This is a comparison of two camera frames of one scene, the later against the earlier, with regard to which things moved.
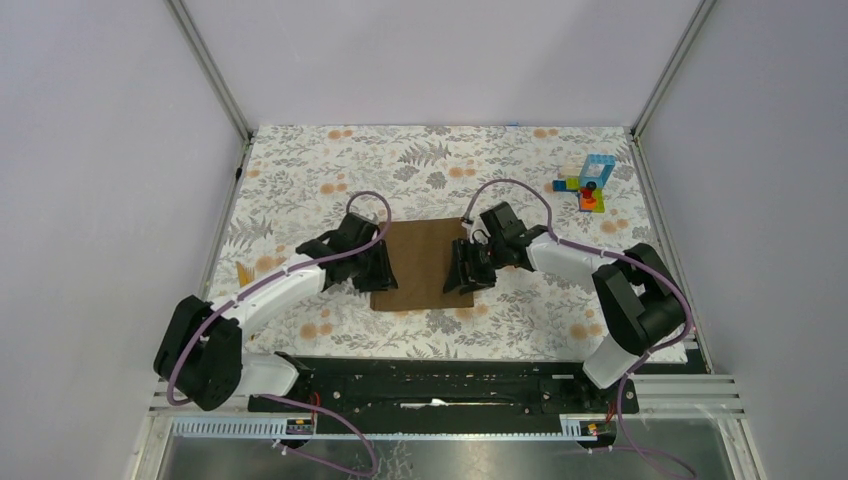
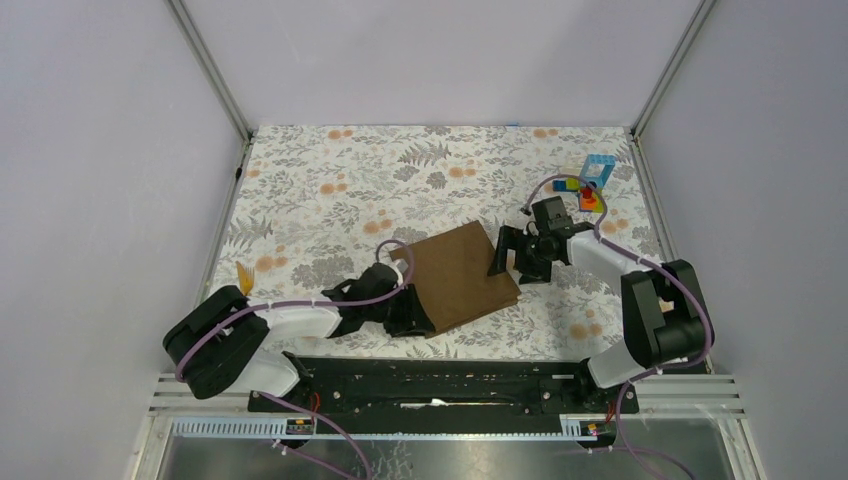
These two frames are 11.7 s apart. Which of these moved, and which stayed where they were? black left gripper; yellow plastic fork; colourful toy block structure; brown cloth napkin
Moved: black left gripper; brown cloth napkin
Stayed: yellow plastic fork; colourful toy block structure
